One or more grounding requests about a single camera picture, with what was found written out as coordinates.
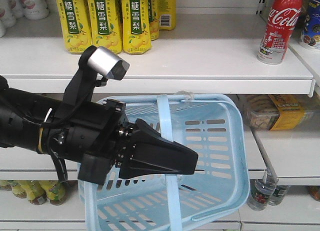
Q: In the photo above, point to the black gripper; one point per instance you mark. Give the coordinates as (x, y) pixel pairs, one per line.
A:
(94, 135)

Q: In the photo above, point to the light blue plastic basket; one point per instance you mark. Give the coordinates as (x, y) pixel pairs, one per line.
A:
(209, 124)

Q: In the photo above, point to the red coca-cola aluminium bottle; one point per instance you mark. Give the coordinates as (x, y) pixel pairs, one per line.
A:
(281, 22)

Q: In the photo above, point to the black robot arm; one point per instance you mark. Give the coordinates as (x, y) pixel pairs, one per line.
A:
(23, 115)

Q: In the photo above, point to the yellow pear drink bottle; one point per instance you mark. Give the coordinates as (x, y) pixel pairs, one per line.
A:
(75, 25)
(105, 22)
(136, 29)

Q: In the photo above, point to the clear water bottle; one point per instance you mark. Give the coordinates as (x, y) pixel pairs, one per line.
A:
(260, 194)

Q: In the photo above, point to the boxed biscuits yellow label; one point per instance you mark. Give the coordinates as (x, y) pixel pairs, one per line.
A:
(277, 112)

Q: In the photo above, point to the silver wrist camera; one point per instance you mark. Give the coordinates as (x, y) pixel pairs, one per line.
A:
(108, 64)

